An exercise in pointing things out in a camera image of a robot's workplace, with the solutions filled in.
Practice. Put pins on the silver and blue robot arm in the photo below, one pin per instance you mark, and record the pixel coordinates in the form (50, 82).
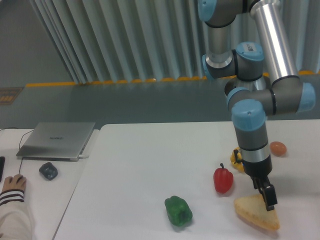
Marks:
(248, 62)

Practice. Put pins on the black phone at edge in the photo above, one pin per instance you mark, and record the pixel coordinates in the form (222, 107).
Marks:
(2, 165)

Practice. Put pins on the red bell pepper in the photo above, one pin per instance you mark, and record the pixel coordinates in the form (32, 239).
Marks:
(223, 179)

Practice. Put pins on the yellow bell pepper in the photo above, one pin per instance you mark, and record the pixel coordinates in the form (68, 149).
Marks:
(237, 160)

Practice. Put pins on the dark grey small tray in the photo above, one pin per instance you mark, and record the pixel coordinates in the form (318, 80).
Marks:
(48, 171)

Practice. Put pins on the grey folding partition screen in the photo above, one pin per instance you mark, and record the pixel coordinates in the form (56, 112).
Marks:
(159, 40)

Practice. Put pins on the triangular toasted bread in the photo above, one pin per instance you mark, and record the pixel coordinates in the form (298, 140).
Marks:
(252, 209)

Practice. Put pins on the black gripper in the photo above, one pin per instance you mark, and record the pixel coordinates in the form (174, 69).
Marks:
(258, 172)

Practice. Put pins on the cream sleeve forearm striped cuff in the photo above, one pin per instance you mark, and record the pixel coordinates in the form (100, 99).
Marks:
(15, 220)

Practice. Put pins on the green bell pepper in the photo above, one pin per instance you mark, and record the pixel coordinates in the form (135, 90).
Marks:
(178, 211)

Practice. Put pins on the person's hand on mouse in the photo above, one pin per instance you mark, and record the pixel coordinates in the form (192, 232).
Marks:
(14, 183)

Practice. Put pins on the silver closed laptop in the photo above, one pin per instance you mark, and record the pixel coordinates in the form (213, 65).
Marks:
(57, 141)

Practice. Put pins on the brown egg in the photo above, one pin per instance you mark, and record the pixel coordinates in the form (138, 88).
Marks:
(278, 148)

